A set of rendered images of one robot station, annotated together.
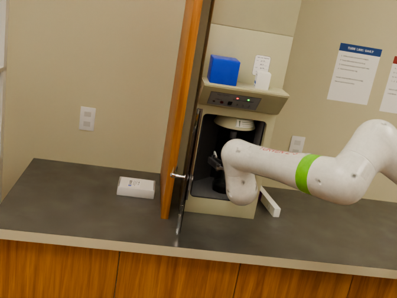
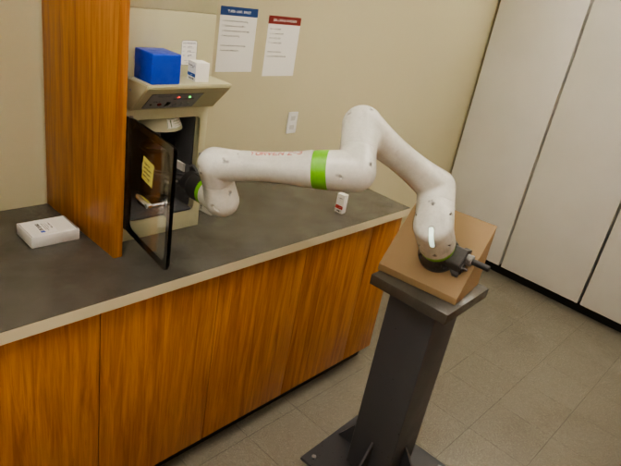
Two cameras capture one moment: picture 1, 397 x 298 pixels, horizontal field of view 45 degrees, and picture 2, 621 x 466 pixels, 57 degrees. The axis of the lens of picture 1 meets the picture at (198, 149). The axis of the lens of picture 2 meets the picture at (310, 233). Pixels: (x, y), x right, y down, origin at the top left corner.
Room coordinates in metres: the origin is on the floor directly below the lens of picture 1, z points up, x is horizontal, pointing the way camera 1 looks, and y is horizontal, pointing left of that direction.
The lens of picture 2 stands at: (0.13, 0.75, 1.90)
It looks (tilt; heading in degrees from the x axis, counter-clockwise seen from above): 25 degrees down; 317
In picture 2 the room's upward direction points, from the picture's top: 11 degrees clockwise
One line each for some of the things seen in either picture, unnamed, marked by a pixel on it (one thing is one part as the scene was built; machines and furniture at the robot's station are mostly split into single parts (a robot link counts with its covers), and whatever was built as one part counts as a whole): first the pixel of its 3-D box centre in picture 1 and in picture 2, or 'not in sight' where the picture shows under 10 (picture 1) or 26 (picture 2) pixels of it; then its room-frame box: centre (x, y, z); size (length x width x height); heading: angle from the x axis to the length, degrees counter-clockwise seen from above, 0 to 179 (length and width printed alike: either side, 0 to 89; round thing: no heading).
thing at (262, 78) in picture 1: (262, 80); (198, 70); (1.80, -0.19, 1.54); 0.05 x 0.05 x 0.06; 2
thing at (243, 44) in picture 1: (229, 120); (148, 120); (1.97, -0.11, 1.33); 0.32 x 0.25 x 0.77; 98
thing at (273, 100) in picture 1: (242, 98); (180, 95); (1.79, -0.13, 1.46); 0.32 x 0.12 x 0.10; 98
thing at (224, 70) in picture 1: (223, 70); (157, 66); (1.78, -0.04, 1.56); 0.10 x 0.10 x 0.09; 8
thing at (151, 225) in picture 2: (188, 169); (148, 193); (1.66, 0.02, 1.19); 0.30 x 0.01 x 0.40; 0
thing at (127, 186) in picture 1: (136, 187); (48, 231); (1.94, 0.24, 0.96); 0.16 x 0.12 x 0.04; 97
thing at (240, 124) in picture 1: (235, 117); (157, 116); (1.95, -0.13, 1.34); 0.18 x 0.18 x 0.05
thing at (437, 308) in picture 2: not in sight; (430, 286); (1.17, -0.87, 0.92); 0.32 x 0.32 x 0.04; 9
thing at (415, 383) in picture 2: not in sight; (400, 385); (1.17, -0.87, 0.45); 0.48 x 0.48 x 0.90; 9
